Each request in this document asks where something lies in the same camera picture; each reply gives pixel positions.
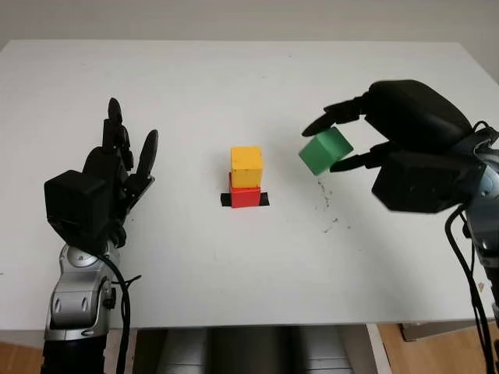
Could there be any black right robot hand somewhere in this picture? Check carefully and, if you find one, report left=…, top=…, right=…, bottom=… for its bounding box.
left=302, top=79, right=475, bottom=175

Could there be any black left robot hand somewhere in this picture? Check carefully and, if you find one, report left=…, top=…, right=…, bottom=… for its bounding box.
left=81, top=97, right=160, bottom=249

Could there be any green wooden block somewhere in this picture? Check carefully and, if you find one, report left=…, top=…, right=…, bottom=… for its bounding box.
left=298, top=126, right=355, bottom=177

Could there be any yellow wooden block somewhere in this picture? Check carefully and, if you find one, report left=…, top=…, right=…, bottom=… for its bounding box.
left=229, top=146, right=264, bottom=188

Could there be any red wooden block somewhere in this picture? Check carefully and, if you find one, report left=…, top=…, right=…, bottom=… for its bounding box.
left=228, top=173, right=261, bottom=210

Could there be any black tape strip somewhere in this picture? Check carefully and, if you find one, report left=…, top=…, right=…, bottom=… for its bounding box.
left=220, top=192, right=271, bottom=207

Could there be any grey robot body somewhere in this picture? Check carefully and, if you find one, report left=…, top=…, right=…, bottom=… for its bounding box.
left=134, top=326, right=370, bottom=374

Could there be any white table leg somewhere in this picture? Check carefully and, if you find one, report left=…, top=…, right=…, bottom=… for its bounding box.
left=366, top=324, right=393, bottom=374

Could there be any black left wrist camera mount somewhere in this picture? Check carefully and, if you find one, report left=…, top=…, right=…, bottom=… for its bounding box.
left=44, top=170, right=118, bottom=250

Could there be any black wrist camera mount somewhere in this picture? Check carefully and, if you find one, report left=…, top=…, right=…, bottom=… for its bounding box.
left=44, top=170, right=118, bottom=250
left=371, top=150, right=487, bottom=213

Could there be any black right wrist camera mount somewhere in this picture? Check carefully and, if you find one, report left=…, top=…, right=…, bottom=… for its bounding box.
left=371, top=150, right=487, bottom=213

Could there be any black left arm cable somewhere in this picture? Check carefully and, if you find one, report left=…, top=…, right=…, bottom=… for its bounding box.
left=95, top=252, right=142, bottom=374

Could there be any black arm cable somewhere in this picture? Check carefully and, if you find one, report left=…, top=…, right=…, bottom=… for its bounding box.
left=95, top=252, right=142, bottom=374
left=444, top=121, right=499, bottom=374

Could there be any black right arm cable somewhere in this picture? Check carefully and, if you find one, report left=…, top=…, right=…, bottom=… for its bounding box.
left=444, top=121, right=499, bottom=374

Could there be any grey table frame bar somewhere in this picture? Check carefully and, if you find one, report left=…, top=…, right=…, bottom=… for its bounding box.
left=401, top=322, right=499, bottom=344

